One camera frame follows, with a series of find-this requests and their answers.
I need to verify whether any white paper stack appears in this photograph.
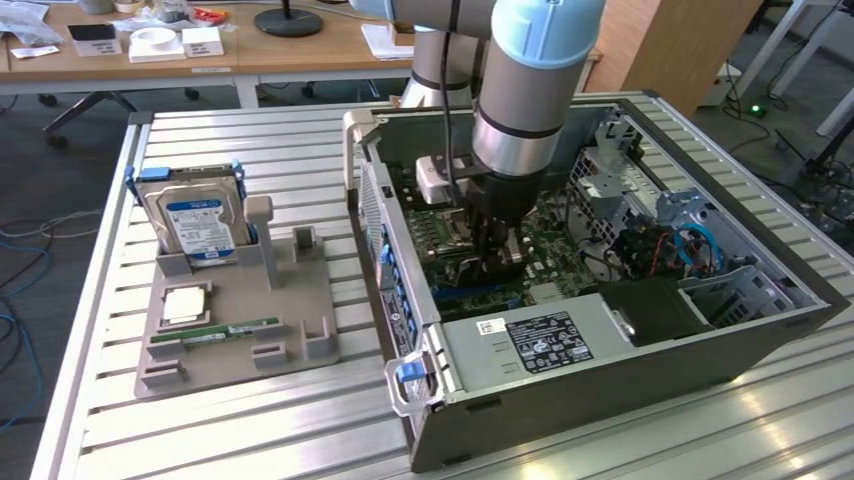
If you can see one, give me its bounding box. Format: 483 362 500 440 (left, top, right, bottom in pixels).
359 22 416 62

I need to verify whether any black chair base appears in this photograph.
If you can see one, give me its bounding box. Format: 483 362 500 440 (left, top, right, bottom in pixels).
38 89 138 149

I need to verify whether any red small item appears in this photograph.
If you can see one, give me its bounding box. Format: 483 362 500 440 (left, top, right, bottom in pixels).
190 7 233 27

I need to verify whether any clear plastic bag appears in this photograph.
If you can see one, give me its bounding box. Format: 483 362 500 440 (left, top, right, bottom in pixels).
0 2 66 47

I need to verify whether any green RAM stick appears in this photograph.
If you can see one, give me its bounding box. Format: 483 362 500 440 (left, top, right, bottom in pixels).
150 317 281 346

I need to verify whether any white floor cable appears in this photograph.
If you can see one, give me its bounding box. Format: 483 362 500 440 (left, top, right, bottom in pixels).
0 208 102 240

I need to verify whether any black RAM slot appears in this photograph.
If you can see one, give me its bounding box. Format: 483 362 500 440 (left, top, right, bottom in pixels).
407 199 468 213

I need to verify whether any silver disk bay cage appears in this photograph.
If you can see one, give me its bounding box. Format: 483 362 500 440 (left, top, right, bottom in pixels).
565 117 668 244

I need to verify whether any black wire connector block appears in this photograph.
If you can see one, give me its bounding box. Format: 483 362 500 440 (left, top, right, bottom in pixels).
607 225 661 280

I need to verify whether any silver CPU chip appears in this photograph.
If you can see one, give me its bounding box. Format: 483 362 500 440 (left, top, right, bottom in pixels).
162 287 208 324

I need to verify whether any small white box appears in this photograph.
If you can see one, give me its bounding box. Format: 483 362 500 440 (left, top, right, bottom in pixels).
180 27 222 59

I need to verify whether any wooden desk white frame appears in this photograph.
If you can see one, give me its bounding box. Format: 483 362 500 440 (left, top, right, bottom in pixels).
0 0 601 109

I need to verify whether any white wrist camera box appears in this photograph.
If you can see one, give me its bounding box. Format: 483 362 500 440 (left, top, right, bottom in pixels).
412 155 468 205

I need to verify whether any blue data wire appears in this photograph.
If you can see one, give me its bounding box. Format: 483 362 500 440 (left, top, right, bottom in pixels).
668 223 728 279

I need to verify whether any green graphics card silver bracket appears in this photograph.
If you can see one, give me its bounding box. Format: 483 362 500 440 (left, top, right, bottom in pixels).
429 252 528 292

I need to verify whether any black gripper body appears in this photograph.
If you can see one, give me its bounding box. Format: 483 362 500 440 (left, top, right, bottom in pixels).
463 171 543 227

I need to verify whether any green motherboard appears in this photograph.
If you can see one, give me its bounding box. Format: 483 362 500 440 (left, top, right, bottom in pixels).
389 167 601 324

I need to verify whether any black round lamp base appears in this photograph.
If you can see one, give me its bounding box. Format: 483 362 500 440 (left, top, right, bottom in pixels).
252 0 327 39

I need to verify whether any wooden cabinet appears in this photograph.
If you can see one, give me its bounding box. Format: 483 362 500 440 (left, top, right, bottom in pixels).
579 0 766 117

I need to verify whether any grey parts rack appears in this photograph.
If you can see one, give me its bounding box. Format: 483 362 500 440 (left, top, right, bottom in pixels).
134 196 343 401

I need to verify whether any dark grey open PC case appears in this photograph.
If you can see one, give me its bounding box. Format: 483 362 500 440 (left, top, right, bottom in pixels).
340 97 854 474

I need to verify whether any hard disk blue carrier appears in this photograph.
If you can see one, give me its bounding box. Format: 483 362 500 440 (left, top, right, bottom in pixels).
124 160 258 264

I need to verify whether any silver drive bay bracket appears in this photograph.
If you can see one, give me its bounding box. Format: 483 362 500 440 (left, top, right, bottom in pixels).
652 189 799 329

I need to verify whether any grey power supply unit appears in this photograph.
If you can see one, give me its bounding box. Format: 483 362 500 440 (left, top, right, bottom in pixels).
436 293 636 394

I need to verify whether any silver finned chipset heatsink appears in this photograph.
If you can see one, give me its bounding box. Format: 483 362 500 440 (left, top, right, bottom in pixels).
525 285 568 307

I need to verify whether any blue floor cable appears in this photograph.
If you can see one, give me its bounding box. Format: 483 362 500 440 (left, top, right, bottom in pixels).
0 234 53 431

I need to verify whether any blue expansion slot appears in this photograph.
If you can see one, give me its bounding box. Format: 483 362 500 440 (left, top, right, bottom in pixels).
431 283 501 301

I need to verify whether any blue case release latch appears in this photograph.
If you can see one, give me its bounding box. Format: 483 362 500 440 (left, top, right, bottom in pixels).
392 360 427 385

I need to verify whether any CPU socket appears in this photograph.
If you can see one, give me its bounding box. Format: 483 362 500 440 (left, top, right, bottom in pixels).
444 209 472 246

